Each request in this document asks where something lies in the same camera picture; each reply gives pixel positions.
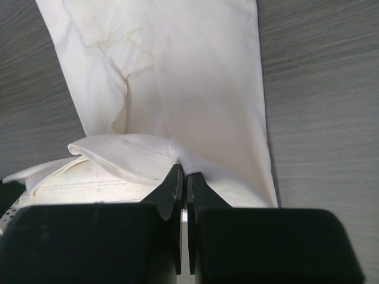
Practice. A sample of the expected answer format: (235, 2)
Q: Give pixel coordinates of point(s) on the cream white t shirt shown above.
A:
(157, 83)

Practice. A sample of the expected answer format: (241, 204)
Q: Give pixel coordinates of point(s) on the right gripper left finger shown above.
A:
(98, 243)

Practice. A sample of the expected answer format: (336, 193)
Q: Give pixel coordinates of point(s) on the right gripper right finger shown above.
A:
(262, 245)

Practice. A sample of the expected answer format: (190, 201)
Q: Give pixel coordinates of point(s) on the white plastic laundry basket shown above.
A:
(7, 217)

